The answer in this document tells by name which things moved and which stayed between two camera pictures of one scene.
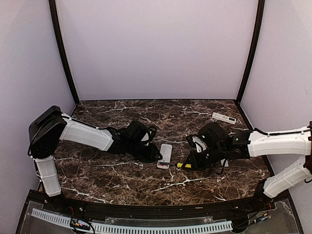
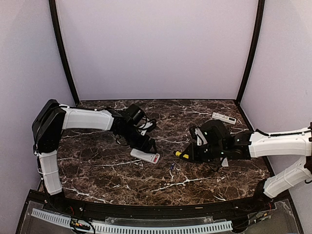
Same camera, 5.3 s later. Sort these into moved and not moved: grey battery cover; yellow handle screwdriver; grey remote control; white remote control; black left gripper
Moved: black left gripper; grey remote control; yellow handle screwdriver
Not moved: grey battery cover; white remote control
